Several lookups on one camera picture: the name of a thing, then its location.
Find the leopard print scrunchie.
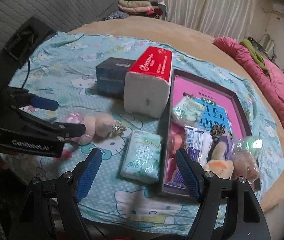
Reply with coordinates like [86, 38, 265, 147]
[211, 124, 234, 145]

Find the cartoon cat printed blanket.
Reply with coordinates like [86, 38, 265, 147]
[7, 31, 284, 230]

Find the green cloth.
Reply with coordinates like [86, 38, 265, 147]
[239, 39, 270, 77]

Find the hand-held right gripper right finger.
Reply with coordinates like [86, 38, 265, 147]
[175, 148, 272, 240]

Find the arched table mirror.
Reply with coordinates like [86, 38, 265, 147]
[260, 33, 275, 57]

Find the white curtain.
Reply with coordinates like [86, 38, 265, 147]
[157, 0, 260, 43]

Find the white air conditioner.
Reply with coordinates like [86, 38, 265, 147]
[272, 4, 284, 25]

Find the grey quilted headboard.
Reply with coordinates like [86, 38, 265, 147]
[0, 0, 119, 88]

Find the pink book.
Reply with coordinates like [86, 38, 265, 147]
[166, 76, 245, 188]

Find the black cable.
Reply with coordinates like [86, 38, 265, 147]
[23, 59, 32, 89]

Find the beige bear plush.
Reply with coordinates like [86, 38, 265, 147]
[203, 141, 235, 180]

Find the pink plush keychain toy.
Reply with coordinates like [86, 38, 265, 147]
[61, 112, 128, 159]

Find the white purple wipes packet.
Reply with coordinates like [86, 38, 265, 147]
[183, 126, 214, 167]

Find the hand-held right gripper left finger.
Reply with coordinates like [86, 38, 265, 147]
[16, 147, 103, 240]

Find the green printed tissue packet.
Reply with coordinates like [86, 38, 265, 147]
[120, 129, 163, 184]
[171, 97, 205, 126]

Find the cluttered side table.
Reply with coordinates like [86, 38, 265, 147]
[247, 36, 284, 65]

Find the beige squishy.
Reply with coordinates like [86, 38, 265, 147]
[232, 151, 261, 183]

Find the red tissue pack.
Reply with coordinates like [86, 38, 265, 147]
[123, 46, 174, 118]

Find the dark patterned cloth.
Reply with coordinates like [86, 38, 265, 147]
[102, 10, 129, 22]

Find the dark cardboard tray box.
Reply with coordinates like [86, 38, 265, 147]
[158, 68, 261, 196]

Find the dark blue box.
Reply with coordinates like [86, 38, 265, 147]
[95, 57, 137, 99]

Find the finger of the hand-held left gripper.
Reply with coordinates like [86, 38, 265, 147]
[3, 86, 59, 112]
[17, 109, 87, 142]

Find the pink quilt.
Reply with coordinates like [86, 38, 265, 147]
[213, 37, 284, 175]

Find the beige bed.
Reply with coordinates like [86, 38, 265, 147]
[64, 16, 284, 213]

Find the pile of folded clothes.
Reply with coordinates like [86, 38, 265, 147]
[118, 0, 164, 18]

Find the purple drawstring pouch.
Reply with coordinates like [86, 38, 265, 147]
[218, 134, 234, 155]

